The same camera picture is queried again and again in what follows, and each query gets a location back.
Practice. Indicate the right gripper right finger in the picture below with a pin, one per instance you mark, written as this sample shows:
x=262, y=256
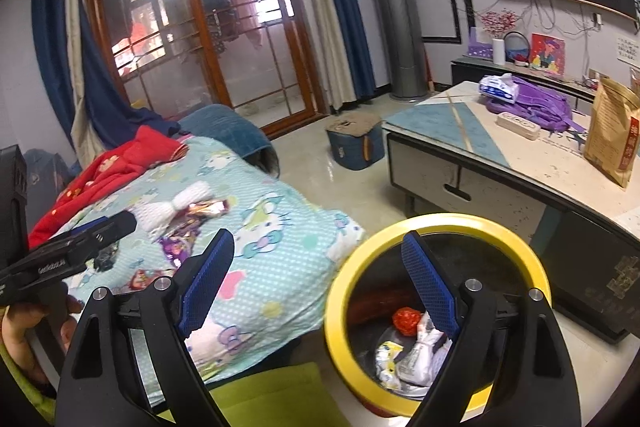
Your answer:
x=534, y=383

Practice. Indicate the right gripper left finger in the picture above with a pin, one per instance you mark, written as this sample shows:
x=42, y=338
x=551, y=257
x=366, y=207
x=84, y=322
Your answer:
x=101, y=384

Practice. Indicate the black green snack packet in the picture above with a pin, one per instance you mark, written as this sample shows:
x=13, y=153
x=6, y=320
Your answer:
x=106, y=258

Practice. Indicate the white printed plastic bag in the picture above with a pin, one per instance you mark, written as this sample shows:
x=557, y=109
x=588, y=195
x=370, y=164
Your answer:
x=425, y=359

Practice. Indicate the red snack wrapper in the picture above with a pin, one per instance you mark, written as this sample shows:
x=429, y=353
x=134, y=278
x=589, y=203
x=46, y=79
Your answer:
x=144, y=278

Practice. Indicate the red plastic bag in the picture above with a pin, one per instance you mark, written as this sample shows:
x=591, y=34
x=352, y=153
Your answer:
x=406, y=321

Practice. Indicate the yellow white wrapper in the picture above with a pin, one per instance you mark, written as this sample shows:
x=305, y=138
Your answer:
x=385, y=366

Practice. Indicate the white foam fruit net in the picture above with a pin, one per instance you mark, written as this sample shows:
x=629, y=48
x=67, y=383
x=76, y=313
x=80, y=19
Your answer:
x=154, y=217

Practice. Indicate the red blanket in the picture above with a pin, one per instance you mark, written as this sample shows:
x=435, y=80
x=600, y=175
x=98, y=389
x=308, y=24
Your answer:
x=105, y=175

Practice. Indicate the Hello Kitty bed sheet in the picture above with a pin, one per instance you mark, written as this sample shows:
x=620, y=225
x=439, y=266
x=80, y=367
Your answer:
x=286, y=254

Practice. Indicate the blue curtain left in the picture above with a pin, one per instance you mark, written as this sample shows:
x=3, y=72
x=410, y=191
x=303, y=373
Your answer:
x=93, y=115

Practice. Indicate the blue curtain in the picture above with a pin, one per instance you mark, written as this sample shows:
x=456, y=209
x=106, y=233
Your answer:
x=93, y=115
x=356, y=47

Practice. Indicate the coffee table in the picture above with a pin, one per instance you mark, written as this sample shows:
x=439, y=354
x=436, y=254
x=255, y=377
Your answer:
x=450, y=152

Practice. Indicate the brown paper bag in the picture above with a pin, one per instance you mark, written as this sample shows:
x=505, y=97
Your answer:
x=613, y=135

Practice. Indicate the blue storage stool box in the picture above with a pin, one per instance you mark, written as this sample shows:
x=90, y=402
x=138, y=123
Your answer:
x=356, y=140

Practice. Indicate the white blue tissue pack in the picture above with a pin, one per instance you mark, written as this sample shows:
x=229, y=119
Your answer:
x=500, y=87

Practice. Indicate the wooden glass sliding door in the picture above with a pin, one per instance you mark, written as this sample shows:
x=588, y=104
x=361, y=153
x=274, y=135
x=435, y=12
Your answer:
x=177, y=56

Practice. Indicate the colourful picture board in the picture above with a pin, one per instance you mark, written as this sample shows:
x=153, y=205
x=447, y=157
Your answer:
x=547, y=53

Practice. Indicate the blue curtain right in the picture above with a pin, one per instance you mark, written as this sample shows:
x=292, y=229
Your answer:
x=356, y=47

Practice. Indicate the silver tower air conditioner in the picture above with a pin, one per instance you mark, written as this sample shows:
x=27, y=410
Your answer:
x=403, y=48

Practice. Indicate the purple box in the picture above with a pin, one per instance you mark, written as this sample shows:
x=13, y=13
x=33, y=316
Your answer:
x=476, y=48

